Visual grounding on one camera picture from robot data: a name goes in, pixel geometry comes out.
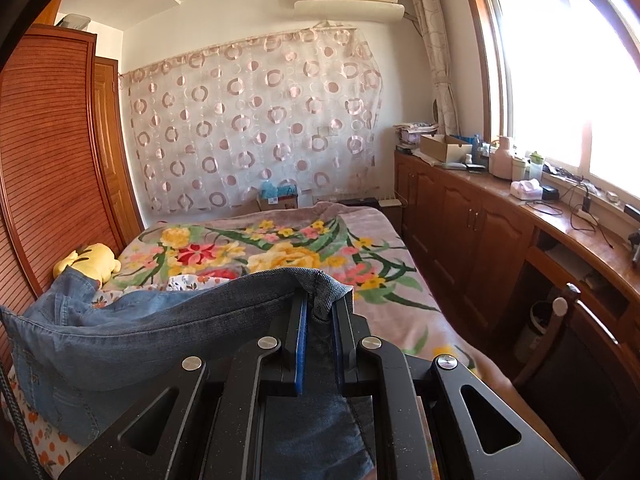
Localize white air deflector panel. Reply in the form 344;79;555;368
294;0;406;23

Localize open cardboard box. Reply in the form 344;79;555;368
419;134;473;163

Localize grey storage box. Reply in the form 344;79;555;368
54;12;92;31

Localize dark wooden chair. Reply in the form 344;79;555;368
512;282;640;480

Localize circle pattern sheer curtain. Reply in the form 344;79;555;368
117;22;383;213

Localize orange print bed sheet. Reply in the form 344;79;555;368
0;270;236;480

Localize beige tied window curtain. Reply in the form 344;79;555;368
406;0;461;136

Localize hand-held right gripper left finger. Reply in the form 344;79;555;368
57;294;313;480

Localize folded blue denim jeans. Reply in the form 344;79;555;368
22;266;168;323

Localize yellow plush toy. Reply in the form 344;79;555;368
52;242;122;291

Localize blue denim jeans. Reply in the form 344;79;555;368
0;266;377;480
22;266;168;323

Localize wooden louvered wardrobe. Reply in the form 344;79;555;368
0;0;146;361

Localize small cardboard box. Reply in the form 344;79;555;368
256;192;300;212

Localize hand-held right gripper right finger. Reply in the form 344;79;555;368
330;300;583;480

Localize stack of papers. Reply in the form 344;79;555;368
393;121;441;148

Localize floral pink blanket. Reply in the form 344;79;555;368
102;201;516;396

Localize black braided cable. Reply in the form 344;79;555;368
0;360;38;480

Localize black trash bin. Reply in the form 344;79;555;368
515;300;556;363

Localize wooden window cabinet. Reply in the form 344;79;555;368
392;150;640;361

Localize window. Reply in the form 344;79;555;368
460;0;640;221

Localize white tissue box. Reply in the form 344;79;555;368
509;179;543;203

